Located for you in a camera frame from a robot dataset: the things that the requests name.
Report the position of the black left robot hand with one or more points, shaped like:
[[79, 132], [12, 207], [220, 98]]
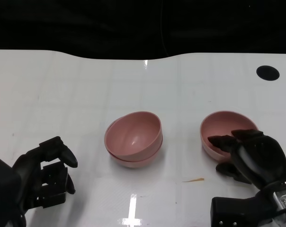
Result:
[[53, 179]]

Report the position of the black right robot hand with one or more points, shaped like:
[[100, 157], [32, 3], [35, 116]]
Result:
[[261, 160]]

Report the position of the pink plastic bowl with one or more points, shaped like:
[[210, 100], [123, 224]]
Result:
[[133, 163], [223, 123], [133, 130]]

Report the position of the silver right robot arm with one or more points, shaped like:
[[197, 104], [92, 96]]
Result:
[[285, 201]]

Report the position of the orange sliver of tape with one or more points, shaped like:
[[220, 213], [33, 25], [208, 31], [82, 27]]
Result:
[[197, 180]]

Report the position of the black round table grommet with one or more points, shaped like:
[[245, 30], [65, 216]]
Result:
[[267, 73]]

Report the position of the black backdrop cloth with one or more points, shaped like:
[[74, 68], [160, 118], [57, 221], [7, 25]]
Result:
[[86, 23]]

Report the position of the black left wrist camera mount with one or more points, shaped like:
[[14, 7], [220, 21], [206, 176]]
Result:
[[3, 179]]

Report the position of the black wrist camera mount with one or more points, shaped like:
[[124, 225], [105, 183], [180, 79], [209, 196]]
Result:
[[228, 210], [3, 179]]

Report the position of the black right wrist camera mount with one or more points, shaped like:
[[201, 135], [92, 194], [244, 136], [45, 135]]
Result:
[[228, 210]]

